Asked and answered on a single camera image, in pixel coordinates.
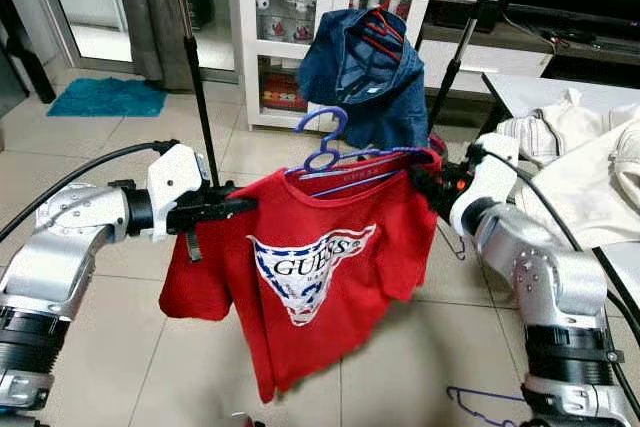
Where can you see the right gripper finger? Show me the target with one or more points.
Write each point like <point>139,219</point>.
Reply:
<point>422,183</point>

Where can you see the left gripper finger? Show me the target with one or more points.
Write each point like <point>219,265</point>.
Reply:
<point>194,245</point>
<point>232,208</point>

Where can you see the red printed T-shirt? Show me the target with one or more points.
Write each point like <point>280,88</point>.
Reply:
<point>390,247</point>

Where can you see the purple plastic hanger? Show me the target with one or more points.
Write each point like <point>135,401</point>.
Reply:
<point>342,125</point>
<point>485,393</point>

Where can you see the white denim garment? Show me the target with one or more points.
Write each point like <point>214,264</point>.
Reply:
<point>590,187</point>

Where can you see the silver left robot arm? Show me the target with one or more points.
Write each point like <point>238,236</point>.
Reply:
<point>60,237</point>

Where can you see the white striped garment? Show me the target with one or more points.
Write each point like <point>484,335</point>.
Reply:
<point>525,137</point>

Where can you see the blue denim garment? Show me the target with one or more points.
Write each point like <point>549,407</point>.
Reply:
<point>350,107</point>

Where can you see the white glass-door cabinet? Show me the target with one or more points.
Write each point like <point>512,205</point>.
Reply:
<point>240,97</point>

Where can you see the red patterned box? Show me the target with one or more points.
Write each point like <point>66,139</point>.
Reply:
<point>282,92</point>

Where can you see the white television bench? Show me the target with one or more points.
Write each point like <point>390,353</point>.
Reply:
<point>470,57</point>

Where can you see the teal floor mat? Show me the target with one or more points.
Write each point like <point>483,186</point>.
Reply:
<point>105,97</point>

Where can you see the grey curtain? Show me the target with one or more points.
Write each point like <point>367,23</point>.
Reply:
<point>150,17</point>

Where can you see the black desk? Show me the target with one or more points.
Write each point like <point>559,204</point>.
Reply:
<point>30,57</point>

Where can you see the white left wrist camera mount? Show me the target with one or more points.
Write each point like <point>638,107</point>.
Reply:
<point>175,182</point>

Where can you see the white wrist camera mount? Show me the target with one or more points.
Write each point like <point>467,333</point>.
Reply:
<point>490,177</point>
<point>175,182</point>

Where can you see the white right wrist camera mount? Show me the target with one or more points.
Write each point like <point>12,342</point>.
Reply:
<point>490,177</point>

